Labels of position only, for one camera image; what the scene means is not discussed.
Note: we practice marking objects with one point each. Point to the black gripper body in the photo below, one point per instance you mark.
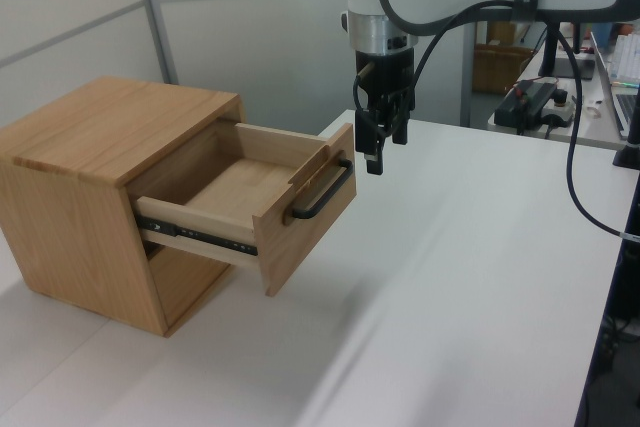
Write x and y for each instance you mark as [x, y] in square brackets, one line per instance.
[387, 72]

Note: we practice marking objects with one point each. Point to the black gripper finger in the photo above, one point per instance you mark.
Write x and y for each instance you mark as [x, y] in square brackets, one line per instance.
[400, 127]
[371, 142]

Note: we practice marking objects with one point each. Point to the wooden two-drawer cabinet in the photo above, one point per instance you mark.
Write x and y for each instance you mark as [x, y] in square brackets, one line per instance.
[75, 207]

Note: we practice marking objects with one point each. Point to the brown cardboard box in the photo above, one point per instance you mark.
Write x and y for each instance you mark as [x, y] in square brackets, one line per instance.
[495, 69]

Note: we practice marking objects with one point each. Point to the black power unit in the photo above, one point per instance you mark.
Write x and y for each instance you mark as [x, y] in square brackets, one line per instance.
[522, 102]

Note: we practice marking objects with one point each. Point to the grey emergency stop button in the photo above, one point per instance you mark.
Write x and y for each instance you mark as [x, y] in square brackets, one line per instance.
[559, 107]

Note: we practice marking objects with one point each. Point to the black monitor stand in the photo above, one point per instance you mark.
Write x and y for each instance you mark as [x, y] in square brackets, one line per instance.
[550, 57]

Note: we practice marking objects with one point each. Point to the grey desk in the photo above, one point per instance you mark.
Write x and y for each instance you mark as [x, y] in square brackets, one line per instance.
[595, 134]

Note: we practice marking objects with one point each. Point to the silver laptop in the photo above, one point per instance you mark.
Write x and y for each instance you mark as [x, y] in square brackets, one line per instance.
[607, 92]

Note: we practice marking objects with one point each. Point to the black camera stand base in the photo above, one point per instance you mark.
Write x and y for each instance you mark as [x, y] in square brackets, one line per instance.
[631, 147]

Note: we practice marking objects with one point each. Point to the grey partition frame post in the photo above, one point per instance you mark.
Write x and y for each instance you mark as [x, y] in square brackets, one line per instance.
[157, 12]

